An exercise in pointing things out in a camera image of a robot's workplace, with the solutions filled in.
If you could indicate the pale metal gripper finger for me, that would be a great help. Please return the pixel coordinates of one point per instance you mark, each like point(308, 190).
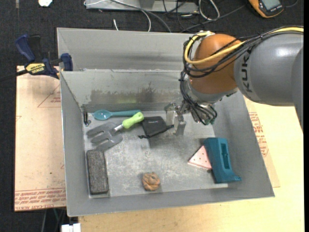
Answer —
point(180, 127)
point(170, 118)

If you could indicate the pink triangular sponge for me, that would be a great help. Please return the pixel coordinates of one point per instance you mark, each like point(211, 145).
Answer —
point(201, 159)

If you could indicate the grey metal bin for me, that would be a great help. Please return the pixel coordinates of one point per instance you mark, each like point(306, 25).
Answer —
point(154, 158)

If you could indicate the teal plastic holder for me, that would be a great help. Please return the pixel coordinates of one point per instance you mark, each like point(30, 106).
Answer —
point(220, 161)

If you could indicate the orange toy animal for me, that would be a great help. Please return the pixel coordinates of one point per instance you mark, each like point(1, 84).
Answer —
point(151, 181)

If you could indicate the teal plastic spoon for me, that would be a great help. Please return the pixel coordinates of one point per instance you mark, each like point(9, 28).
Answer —
point(102, 114)

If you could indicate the dark green flat block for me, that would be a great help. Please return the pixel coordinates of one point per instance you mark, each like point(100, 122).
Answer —
point(97, 171)

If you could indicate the brown cardboard board red print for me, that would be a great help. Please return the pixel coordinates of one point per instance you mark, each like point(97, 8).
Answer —
point(36, 134)

